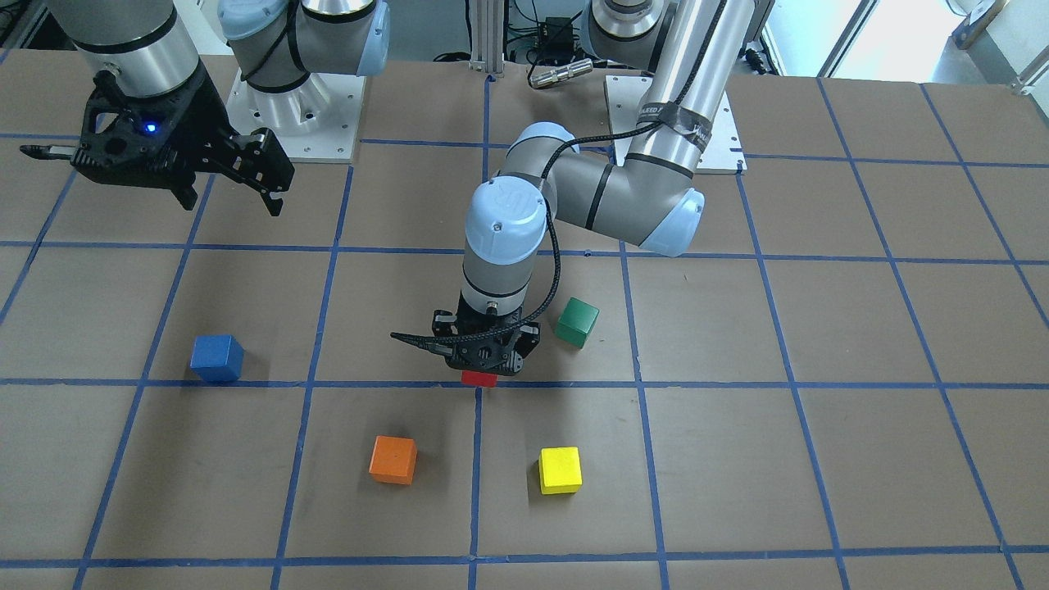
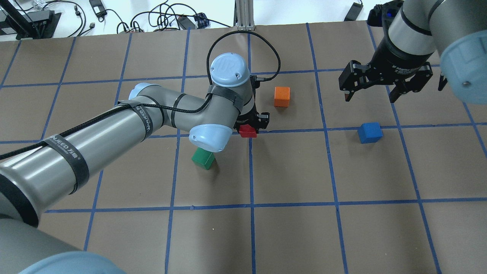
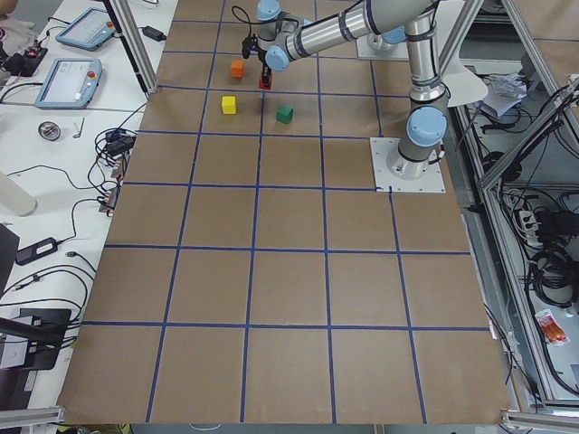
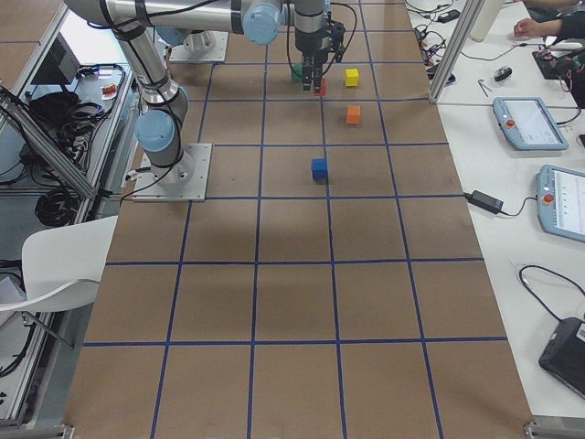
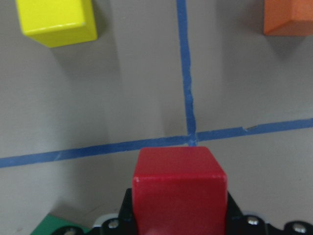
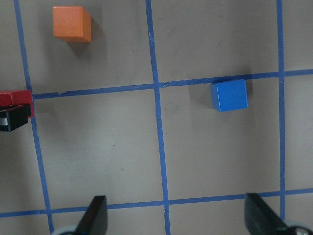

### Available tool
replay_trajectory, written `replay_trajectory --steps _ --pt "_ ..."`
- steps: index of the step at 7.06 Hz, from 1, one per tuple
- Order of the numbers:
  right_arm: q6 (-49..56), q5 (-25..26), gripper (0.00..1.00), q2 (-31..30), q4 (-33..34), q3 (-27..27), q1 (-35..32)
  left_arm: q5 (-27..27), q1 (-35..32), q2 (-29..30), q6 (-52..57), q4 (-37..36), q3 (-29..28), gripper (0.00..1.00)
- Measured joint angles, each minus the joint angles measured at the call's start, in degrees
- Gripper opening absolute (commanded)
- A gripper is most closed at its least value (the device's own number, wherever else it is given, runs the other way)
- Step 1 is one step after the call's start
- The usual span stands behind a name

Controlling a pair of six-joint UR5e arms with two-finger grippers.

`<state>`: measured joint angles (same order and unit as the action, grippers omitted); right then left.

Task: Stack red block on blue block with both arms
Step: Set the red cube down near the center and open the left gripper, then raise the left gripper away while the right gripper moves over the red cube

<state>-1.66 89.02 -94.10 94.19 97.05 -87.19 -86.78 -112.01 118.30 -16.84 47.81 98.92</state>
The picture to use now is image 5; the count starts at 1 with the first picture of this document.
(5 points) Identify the green block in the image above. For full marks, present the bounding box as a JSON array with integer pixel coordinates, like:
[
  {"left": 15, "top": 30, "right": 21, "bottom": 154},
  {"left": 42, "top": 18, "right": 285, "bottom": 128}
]
[{"left": 30, "top": 214, "right": 90, "bottom": 235}]

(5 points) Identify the orange block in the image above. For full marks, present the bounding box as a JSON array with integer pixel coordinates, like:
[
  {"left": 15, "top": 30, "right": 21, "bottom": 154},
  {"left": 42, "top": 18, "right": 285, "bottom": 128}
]
[{"left": 263, "top": 0, "right": 313, "bottom": 36}]

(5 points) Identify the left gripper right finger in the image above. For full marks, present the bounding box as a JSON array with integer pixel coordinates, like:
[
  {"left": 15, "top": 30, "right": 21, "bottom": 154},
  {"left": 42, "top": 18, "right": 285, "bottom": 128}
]
[{"left": 225, "top": 194, "right": 313, "bottom": 235}]

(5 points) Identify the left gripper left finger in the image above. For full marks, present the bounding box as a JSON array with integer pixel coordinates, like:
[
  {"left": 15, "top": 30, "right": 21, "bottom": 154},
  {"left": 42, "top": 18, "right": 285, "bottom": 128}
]
[{"left": 91, "top": 188, "right": 137, "bottom": 235}]

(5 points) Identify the red block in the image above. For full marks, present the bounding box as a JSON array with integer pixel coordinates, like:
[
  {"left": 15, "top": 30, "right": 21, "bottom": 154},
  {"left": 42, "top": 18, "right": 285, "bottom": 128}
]
[{"left": 132, "top": 146, "right": 227, "bottom": 235}]

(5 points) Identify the yellow block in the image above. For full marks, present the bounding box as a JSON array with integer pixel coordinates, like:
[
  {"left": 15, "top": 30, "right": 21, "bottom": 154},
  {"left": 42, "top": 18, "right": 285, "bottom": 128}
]
[{"left": 16, "top": 0, "right": 98, "bottom": 48}]

